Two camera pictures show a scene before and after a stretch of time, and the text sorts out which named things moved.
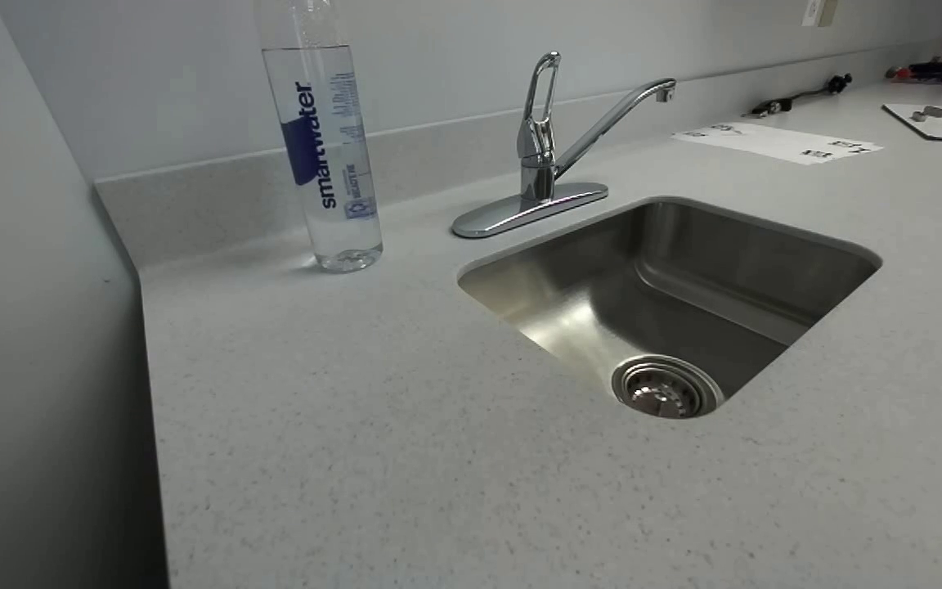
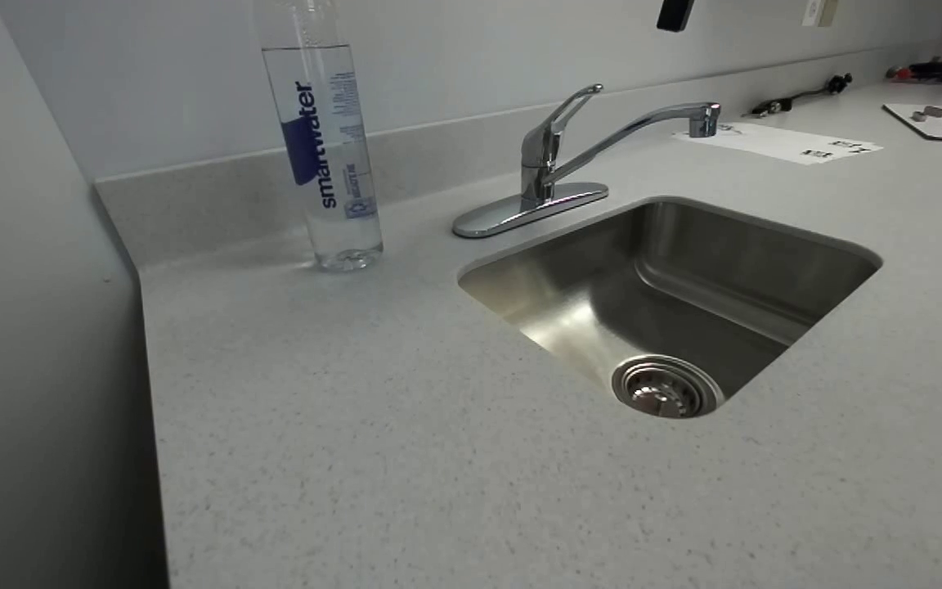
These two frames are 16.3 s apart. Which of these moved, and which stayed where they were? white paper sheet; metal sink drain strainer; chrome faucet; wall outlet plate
Moved: chrome faucet
Stayed: wall outlet plate; white paper sheet; metal sink drain strainer
